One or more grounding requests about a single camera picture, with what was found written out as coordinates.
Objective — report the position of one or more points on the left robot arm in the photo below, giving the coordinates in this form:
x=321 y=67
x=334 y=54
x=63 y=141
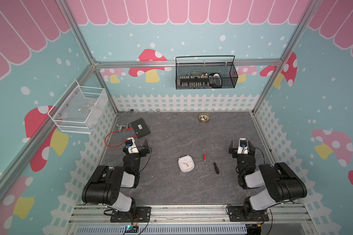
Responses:
x=103 y=187

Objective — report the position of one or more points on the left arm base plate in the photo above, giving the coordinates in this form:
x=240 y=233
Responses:
x=139 y=214

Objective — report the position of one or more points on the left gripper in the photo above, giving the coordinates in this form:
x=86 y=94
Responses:
x=147 y=150

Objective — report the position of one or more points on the white alarm clock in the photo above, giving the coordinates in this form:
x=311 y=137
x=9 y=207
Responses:
x=186 y=163

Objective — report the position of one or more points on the black wire mesh basket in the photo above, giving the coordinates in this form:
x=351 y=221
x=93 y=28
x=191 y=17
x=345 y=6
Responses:
x=205 y=72

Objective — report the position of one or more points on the black box device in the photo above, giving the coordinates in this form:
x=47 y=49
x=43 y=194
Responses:
x=140 y=128

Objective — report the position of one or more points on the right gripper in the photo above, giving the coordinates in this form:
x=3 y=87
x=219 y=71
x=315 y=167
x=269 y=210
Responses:
x=232 y=150

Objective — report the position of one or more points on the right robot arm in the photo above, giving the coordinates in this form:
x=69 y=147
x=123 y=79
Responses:
x=280 y=182

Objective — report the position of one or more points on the aluminium front rail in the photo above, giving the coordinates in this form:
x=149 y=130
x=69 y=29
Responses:
x=284 y=219

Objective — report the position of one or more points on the tape roll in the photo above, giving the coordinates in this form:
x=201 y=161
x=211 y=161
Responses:
x=204 y=118

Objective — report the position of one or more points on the small circuit board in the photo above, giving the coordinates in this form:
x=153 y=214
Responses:
x=131 y=229

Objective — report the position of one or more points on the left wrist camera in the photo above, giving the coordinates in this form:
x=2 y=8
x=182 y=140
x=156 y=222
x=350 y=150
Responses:
x=130 y=146

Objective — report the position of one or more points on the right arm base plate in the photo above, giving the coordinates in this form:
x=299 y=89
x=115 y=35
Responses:
x=244 y=214

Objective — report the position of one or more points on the white wire basket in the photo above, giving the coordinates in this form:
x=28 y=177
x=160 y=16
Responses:
x=79 y=109

